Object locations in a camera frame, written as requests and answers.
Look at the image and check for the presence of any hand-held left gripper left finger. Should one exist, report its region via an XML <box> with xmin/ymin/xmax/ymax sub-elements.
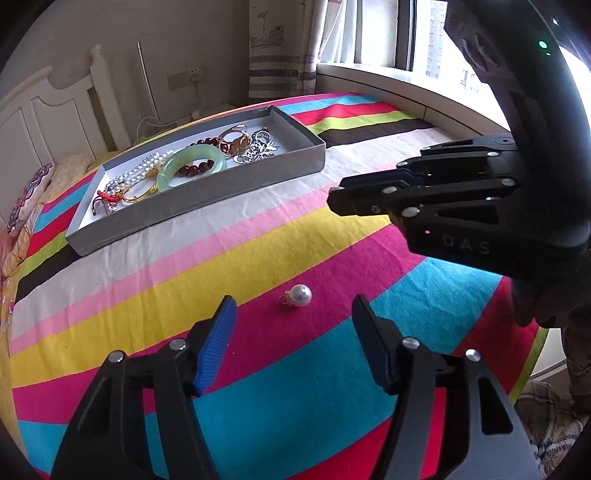
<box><xmin>51</xmin><ymin>295</ymin><xmax>238</xmax><ymax>480</ymax></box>

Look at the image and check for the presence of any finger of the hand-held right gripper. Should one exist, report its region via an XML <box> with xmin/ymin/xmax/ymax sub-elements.
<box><xmin>339</xmin><ymin>134</ymin><xmax>519</xmax><ymax>188</ymax></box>
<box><xmin>327</xmin><ymin>174</ymin><xmax>522</xmax><ymax>223</ymax></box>

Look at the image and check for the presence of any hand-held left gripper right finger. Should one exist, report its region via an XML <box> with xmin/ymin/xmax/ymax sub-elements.
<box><xmin>352</xmin><ymin>295</ymin><xmax>541</xmax><ymax>480</ymax></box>

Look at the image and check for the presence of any large white pearl pendant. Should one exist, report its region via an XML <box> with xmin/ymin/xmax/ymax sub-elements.
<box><xmin>279</xmin><ymin>284</ymin><xmax>313</xmax><ymax>311</ymax></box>

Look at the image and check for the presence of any silver flower brooch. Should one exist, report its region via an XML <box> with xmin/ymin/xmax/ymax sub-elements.
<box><xmin>233</xmin><ymin>129</ymin><xmax>280</xmax><ymax>163</ymax></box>

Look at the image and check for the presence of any grey cardboard tray box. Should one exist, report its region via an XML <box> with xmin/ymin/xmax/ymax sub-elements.
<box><xmin>65</xmin><ymin>105</ymin><xmax>327</xmax><ymax>257</ymax></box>

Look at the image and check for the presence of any dark red bead bracelet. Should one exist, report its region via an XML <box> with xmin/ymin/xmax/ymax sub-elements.
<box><xmin>178</xmin><ymin>135</ymin><xmax>234</xmax><ymax>176</ymax></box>

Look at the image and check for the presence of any green jade bangle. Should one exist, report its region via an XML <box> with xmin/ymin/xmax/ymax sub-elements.
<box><xmin>157</xmin><ymin>144</ymin><xmax>227</xmax><ymax>192</ymax></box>

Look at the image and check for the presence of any red cord bracelet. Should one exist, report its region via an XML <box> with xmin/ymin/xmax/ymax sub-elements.
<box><xmin>90</xmin><ymin>191</ymin><xmax>123</xmax><ymax>217</ymax></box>

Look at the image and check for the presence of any white pearl necklace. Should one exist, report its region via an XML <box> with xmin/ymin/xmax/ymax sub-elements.
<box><xmin>104</xmin><ymin>150</ymin><xmax>174</xmax><ymax>195</ymax></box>

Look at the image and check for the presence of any person's right forearm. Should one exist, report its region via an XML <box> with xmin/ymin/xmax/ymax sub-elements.
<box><xmin>561</xmin><ymin>318</ymin><xmax>591</xmax><ymax>407</ymax></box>

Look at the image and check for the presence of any person's right hand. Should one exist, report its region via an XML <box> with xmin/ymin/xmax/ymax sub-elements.
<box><xmin>512</xmin><ymin>272</ymin><xmax>575</xmax><ymax>329</ymax></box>

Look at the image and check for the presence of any colourful striped blanket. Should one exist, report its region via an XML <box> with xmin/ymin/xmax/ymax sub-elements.
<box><xmin>9</xmin><ymin>92</ymin><xmax>550</xmax><ymax>480</ymax></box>

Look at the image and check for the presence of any white windowsill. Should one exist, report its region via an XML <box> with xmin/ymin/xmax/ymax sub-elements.
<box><xmin>316</xmin><ymin>62</ymin><xmax>513</xmax><ymax>134</ymax></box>

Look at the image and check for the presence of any window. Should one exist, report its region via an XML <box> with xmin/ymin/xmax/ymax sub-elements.
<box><xmin>318</xmin><ymin>0</ymin><xmax>509</xmax><ymax>93</ymax></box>

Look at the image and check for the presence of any silver bangle with pearl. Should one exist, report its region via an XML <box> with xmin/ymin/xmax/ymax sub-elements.
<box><xmin>217</xmin><ymin>124</ymin><xmax>252</xmax><ymax>144</ymax></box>

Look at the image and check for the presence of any gold bangle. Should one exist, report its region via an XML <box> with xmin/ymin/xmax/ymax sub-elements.
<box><xmin>121</xmin><ymin>178</ymin><xmax>160</xmax><ymax>204</ymax></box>

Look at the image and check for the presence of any printed striped curtain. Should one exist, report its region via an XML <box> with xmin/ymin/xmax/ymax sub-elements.
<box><xmin>248</xmin><ymin>0</ymin><xmax>361</xmax><ymax>104</ymax></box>

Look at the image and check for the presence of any person's patterned clothing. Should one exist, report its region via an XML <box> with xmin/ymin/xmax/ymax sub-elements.
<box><xmin>512</xmin><ymin>378</ymin><xmax>587</xmax><ymax>480</ymax></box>

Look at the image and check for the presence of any pink floral folded quilt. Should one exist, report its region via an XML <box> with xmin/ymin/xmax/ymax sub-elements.
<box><xmin>0</xmin><ymin>222</ymin><xmax>35</xmax><ymax>342</ymax></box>

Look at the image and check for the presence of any beige pillow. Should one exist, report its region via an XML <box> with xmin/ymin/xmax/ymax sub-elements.
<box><xmin>55</xmin><ymin>152</ymin><xmax>105</xmax><ymax>178</ymax></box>

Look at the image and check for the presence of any embroidered purple pillow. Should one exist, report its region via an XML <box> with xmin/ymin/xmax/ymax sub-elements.
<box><xmin>7</xmin><ymin>164</ymin><xmax>56</xmax><ymax>236</ymax></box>

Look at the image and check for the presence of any white upright rod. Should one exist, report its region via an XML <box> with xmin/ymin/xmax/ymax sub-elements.
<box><xmin>137</xmin><ymin>42</ymin><xmax>160</xmax><ymax>125</ymax></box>

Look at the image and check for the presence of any white wooden headboard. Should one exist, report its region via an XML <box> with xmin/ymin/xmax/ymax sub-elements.
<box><xmin>0</xmin><ymin>44</ymin><xmax>132</xmax><ymax>217</ymax></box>

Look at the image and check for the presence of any beige wall socket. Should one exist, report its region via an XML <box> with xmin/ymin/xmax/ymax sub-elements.
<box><xmin>167</xmin><ymin>67</ymin><xmax>204</xmax><ymax>90</ymax></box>

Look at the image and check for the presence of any white cable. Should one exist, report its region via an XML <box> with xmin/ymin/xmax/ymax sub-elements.
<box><xmin>136</xmin><ymin>115</ymin><xmax>162</xmax><ymax>139</ymax></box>

